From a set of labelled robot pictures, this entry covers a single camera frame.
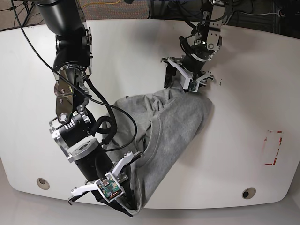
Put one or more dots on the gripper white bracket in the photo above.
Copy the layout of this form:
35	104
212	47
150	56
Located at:
94	163
186	68

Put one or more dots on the grey t-shirt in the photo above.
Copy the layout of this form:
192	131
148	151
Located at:
160	125

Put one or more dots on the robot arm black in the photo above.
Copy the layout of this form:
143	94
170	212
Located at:
85	121
199	47

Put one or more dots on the left table grommet hole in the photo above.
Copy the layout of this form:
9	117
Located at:
43	184

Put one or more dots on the table grommet hole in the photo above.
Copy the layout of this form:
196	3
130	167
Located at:
43	184
249	193

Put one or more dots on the red tape marking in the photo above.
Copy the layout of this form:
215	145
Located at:
271	147

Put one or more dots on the right table grommet hole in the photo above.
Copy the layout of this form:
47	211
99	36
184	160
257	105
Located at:
249	193

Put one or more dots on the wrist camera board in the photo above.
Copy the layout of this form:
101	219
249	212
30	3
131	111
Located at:
193	85
109	188

